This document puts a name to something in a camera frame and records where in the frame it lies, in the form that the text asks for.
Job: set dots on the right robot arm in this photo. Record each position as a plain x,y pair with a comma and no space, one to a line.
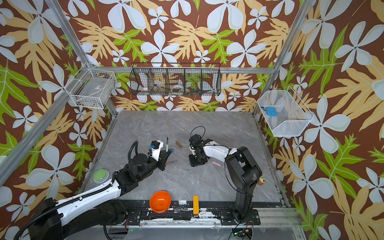
244,171

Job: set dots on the white wire basket right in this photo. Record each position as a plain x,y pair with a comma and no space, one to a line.
293,117

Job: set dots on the small red yellow toy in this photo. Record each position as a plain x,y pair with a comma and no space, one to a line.
261,181

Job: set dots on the green push button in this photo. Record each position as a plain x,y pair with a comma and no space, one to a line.
100,176

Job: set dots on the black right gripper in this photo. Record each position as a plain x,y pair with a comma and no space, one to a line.
196,159

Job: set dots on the orange bowl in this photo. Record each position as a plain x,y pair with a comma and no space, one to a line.
160,202

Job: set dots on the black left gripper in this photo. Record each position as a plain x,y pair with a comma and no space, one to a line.
162,160

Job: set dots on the yellow block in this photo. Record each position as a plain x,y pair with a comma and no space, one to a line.
196,207

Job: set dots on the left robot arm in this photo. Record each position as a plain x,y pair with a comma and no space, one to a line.
54,218

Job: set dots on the white wire basket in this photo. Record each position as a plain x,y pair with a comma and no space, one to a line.
91,87
293,117

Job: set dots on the black wire basket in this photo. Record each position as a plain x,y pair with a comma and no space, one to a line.
179,79

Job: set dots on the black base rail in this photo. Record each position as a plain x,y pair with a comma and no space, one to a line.
136,212

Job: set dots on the blue object in basket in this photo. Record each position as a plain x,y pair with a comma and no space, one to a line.
271,111

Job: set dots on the white wire basket left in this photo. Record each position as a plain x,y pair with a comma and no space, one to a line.
91,87

